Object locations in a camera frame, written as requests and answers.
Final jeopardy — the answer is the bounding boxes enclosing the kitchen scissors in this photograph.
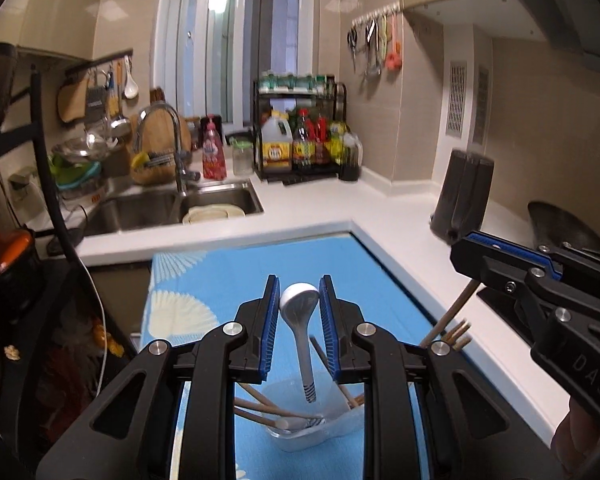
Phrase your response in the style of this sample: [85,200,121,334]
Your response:
[347,22,361,72]

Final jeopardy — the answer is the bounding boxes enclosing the metal mixing bowl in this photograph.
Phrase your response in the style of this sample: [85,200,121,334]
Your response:
[51,135,110,165]

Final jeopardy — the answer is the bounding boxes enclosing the clear plastic utensil container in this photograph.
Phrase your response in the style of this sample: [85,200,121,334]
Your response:
[252,377,367,452]

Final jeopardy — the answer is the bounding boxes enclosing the oil jug yellow label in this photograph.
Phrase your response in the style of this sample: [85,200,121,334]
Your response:
[260,112,294,167]

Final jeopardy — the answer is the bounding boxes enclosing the metal kitchen utensil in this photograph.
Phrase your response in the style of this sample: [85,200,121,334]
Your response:
[363,19,383,79]

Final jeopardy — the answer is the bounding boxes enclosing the fork with white handle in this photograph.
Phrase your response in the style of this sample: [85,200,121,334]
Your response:
[272,414,327,434]

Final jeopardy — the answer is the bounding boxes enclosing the glass jar green lid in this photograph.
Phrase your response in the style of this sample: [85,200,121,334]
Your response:
[231,138,256,177]

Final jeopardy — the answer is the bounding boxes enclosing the dark floral cloth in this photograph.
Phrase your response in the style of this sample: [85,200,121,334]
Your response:
[35,305,131,441]

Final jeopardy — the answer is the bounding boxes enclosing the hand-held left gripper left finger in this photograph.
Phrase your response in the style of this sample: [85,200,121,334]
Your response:
[35,274,282,480]

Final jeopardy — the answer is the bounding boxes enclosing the wall hook rail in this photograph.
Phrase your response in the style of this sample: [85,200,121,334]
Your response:
[352,2,401,26]

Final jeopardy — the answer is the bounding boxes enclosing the black metal shelf rack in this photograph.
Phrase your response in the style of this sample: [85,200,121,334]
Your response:
[0,45,143,480]

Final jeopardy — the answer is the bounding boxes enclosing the chrome kitchen faucet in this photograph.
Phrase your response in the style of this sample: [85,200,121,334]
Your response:
[131,102,202,197]

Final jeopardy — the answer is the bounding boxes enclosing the white ladle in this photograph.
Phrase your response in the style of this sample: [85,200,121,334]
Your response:
[121,56,141,100]

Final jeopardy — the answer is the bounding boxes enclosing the green plastic basin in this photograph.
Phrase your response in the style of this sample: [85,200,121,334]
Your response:
[52,159,102,192]

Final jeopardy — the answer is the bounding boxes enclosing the dark sauce bottle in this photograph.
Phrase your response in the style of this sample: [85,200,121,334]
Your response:
[292,108,315,169]

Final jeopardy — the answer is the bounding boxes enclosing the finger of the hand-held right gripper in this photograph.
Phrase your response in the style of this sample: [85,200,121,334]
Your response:
[464,230,567,282]
[449,240,581,361]

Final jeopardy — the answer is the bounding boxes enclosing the black utensil rail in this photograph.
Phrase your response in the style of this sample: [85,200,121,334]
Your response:
[65,49,133,78]

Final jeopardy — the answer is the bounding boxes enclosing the bunch of wooden chopsticks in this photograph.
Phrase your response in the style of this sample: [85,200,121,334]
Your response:
[234,317,475,428]

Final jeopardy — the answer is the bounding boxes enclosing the metal ladle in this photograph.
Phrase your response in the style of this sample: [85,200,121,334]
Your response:
[105,72,132,139]

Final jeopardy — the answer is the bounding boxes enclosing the black wok wooden handle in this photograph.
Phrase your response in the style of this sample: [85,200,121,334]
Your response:
[526,201,600,263]

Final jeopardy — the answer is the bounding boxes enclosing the large wooden cutting board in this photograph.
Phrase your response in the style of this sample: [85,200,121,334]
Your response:
[129,107,187,186]

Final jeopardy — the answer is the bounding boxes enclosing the person's right hand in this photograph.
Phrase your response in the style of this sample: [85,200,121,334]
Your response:
[550,395,600,480]

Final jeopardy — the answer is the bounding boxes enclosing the red sauce bottle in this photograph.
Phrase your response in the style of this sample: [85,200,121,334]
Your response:
[313,114,332,165]

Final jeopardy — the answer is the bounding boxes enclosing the sliding glass door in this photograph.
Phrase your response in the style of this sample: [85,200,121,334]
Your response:
[152,0,331,128]

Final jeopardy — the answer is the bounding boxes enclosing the white power adapter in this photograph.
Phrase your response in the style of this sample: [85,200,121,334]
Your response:
[8,166,41,205]

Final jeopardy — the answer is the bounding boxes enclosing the wooden chopstick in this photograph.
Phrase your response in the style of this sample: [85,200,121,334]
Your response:
[420,280,481,348]

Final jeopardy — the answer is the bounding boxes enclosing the black two-tier spice rack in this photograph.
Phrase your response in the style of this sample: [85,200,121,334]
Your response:
[252,80,348,185]

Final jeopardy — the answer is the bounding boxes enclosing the yellow green bottle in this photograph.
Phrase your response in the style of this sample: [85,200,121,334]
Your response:
[329,120,349,165]

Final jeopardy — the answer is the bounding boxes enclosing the metal box grater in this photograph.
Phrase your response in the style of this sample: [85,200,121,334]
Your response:
[84,84,107,122]

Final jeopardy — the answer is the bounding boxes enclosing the row of spice jars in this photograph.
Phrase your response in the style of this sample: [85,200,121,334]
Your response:
[259,72,337,95]

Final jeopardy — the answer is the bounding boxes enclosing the white power cable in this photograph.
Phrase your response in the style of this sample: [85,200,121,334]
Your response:
[77,260,107,401]

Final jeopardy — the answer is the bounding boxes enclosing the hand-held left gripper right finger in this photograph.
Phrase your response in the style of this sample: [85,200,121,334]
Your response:
[318,274,566,480]

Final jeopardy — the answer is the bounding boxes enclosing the blue cloth white shell print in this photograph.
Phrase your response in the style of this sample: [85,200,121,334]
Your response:
[141,232,448,480]

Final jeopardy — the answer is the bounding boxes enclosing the small wooden cutting board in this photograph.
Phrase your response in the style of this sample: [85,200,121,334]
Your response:
[56,77,90,124]

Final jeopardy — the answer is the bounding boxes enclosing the white wall vent grille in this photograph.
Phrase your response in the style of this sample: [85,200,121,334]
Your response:
[472,65,491,145]
[446,61,467,137]

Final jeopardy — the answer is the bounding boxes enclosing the white dish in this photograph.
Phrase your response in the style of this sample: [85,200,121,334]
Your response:
[181,204,246,225]

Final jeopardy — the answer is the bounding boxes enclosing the grey range hood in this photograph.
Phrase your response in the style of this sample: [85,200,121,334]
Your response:
[482,0,600,70]

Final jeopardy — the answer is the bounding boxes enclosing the black electric kettle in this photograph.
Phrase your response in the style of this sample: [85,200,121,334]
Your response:
[429,148,496,247]

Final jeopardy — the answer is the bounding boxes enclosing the red dish soap bottle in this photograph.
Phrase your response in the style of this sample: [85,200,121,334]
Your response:
[201,115,228,181]

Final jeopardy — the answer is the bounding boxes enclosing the orange kitchen brush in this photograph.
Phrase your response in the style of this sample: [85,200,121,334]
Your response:
[385,12,404,72]

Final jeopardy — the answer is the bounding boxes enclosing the white spoon striped handle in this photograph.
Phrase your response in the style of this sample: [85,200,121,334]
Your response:
[278,283,322,406]

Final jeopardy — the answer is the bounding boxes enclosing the wooden spatula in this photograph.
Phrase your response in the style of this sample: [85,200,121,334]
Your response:
[106,62,122,117]

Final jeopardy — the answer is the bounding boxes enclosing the black pot orange lid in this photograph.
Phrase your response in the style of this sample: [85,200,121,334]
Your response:
[0,226,37,321]

